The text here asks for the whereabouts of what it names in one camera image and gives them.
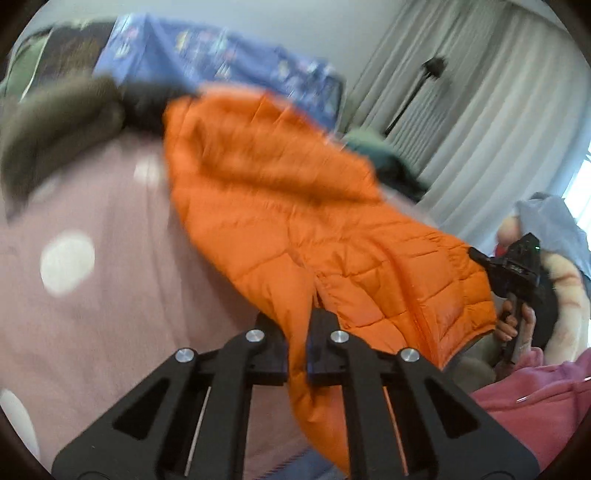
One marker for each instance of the dark floral pillow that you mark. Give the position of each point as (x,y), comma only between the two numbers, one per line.
(71,49)

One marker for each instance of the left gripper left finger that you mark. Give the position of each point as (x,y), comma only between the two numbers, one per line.
(188,419)

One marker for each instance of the pink hoodie sleeve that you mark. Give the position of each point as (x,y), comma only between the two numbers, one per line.
(539,404)

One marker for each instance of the grey pleated curtain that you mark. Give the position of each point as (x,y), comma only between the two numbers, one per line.
(501,122)

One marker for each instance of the black garment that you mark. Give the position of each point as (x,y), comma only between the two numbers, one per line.
(144,104)

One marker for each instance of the olive brown fleece garment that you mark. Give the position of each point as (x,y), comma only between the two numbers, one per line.
(50,128)

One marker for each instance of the orange puffer jacket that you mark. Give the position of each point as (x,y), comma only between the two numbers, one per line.
(296,222)

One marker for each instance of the blue tree print sheet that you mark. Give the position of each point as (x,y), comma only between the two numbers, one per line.
(144,47)

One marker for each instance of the cream plush toy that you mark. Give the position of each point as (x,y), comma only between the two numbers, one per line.
(562,305)

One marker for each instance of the person's right hand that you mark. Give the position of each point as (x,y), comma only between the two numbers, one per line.
(509,327)

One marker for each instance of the mauve deer print bedsheet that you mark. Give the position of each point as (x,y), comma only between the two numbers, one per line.
(100,285)

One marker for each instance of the grey blue cloth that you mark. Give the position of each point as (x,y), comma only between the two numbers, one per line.
(549,219)

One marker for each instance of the folded dark green garment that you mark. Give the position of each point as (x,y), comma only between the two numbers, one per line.
(391,169)

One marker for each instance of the black floor lamp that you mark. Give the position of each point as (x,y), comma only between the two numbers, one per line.
(431,69)

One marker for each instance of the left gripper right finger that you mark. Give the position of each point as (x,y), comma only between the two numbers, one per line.
(404,418)

